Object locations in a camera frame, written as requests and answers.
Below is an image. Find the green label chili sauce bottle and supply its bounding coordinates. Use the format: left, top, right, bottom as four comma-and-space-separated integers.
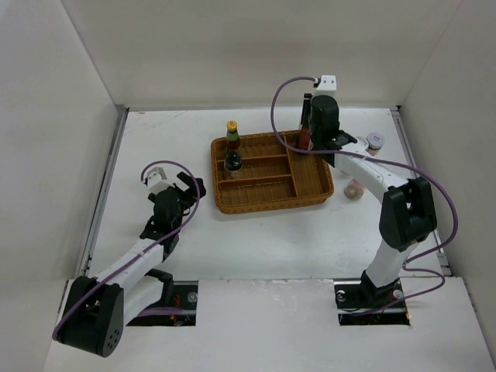
226, 120, 241, 153

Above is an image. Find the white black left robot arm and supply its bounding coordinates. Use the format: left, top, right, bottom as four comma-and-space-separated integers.
52, 168, 206, 357

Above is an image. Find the brown wicker divided basket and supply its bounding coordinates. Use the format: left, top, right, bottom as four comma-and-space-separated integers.
211, 133, 334, 215

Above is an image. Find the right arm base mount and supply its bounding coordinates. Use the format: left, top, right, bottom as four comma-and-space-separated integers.
334, 280, 410, 326

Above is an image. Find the dark cap pepper shaker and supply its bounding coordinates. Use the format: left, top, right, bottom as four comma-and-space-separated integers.
224, 150, 243, 180

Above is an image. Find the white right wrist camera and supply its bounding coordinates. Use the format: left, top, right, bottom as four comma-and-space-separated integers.
313, 75, 337, 97

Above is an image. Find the tall red label sauce bottle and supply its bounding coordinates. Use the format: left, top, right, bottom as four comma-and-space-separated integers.
298, 93, 312, 150

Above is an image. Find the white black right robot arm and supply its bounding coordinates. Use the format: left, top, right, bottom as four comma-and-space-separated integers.
293, 93, 437, 314

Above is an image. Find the blue label silver cap jar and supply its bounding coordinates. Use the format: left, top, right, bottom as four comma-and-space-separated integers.
355, 136, 369, 153

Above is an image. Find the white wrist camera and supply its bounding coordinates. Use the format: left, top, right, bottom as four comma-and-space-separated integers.
144, 167, 171, 194
313, 75, 337, 97

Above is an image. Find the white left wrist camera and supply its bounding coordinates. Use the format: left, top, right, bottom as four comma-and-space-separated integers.
144, 167, 171, 194

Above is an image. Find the pink cap spice jar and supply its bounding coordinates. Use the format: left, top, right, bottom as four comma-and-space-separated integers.
344, 178, 366, 201

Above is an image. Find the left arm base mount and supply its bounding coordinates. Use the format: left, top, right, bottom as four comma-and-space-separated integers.
127, 281, 198, 327

